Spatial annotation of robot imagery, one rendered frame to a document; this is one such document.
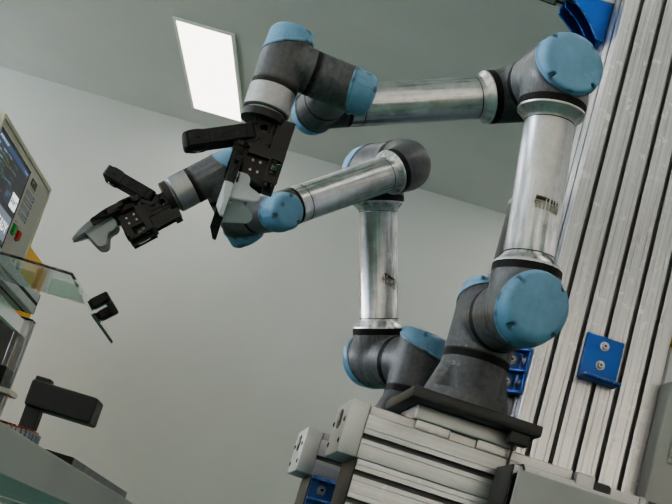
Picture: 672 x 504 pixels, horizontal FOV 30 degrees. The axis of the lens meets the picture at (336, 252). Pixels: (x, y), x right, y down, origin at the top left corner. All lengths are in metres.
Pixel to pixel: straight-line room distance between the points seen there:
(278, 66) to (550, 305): 0.57
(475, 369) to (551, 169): 0.35
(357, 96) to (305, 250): 5.82
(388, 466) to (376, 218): 0.82
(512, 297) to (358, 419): 0.32
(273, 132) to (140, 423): 5.76
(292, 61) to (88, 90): 6.28
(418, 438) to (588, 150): 0.72
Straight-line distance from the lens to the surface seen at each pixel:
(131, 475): 7.62
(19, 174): 2.51
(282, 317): 7.71
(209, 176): 2.49
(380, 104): 2.16
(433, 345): 2.61
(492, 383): 2.11
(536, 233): 2.05
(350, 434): 2.04
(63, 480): 1.82
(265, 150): 1.94
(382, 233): 2.73
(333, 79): 2.00
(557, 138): 2.11
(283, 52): 1.99
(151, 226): 2.47
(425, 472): 2.06
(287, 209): 2.40
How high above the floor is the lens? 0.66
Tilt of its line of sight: 15 degrees up
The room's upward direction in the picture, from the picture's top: 17 degrees clockwise
